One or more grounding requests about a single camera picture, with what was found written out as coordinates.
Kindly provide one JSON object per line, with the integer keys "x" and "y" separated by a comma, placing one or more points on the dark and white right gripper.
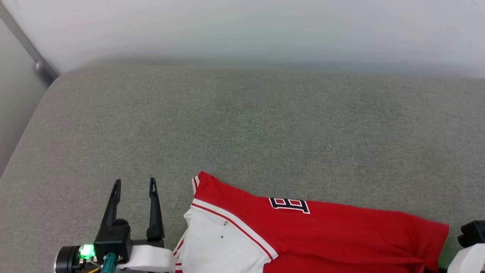
{"x": 471, "y": 242}

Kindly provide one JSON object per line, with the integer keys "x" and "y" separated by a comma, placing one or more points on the dark and white left gripper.
{"x": 113, "y": 239}

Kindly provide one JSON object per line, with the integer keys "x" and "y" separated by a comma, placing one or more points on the grey metal pole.
{"x": 22, "y": 41}

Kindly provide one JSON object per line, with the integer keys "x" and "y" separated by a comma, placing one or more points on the grey fabric sofa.
{"x": 265, "y": 132}

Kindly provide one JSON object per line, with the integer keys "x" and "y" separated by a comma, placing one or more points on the red and white jersey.
{"x": 341, "y": 235}

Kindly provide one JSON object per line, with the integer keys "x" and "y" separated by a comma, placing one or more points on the black cylinder with green light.
{"x": 66, "y": 259}

